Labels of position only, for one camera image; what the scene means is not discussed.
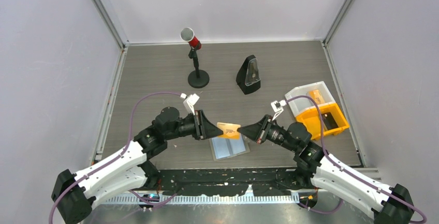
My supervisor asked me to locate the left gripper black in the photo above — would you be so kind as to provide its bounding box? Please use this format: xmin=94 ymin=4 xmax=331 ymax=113
xmin=165 ymin=110 xmax=223 ymax=141

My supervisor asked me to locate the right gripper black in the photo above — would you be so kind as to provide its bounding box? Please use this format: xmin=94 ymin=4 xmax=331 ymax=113
xmin=238 ymin=114 xmax=298 ymax=152

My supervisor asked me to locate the gold credit card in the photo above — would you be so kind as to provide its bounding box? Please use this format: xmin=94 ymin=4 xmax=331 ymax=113
xmin=217 ymin=122 xmax=241 ymax=140

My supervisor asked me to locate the grey card holder wallet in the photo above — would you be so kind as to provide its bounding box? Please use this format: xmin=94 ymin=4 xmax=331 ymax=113
xmin=210 ymin=135 xmax=250 ymax=161

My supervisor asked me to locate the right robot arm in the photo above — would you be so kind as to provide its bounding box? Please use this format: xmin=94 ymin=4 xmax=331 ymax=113
xmin=237 ymin=115 xmax=414 ymax=223

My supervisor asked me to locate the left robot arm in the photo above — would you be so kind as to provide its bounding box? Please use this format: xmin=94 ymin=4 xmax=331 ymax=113
xmin=50 ymin=107 xmax=223 ymax=223

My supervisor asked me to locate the orange card in white bin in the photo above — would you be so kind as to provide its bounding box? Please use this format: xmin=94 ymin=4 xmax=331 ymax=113
xmin=308 ymin=89 xmax=326 ymax=104

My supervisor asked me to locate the black card in yellow bin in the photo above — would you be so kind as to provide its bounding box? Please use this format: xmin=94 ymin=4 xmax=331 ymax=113
xmin=321 ymin=112 xmax=339 ymax=131

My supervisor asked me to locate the white plastic bin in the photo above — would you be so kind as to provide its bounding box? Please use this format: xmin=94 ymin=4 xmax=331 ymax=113
xmin=285 ymin=81 xmax=335 ymax=117

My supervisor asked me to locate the red microphone on stand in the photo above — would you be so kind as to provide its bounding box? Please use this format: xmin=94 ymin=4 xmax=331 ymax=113
xmin=180 ymin=27 xmax=210 ymax=88

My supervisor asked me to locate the black metronome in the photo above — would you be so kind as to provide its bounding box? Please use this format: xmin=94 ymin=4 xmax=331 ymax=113
xmin=236 ymin=55 xmax=261 ymax=95

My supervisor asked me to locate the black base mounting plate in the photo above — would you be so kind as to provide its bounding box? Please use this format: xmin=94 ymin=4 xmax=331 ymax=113
xmin=140 ymin=168 xmax=319 ymax=207

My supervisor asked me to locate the yellow plastic bin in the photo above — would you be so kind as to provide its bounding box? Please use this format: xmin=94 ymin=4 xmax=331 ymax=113
xmin=296 ymin=103 xmax=349 ymax=140

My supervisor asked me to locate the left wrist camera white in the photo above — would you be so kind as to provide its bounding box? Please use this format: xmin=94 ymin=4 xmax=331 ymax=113
xmin=180 ymin=93 xmax=200 ymax=115

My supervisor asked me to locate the aluminium rail frame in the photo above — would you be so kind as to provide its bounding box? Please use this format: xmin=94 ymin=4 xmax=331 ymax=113
xmin=72 ymin=167 xmax=385 ymax=206

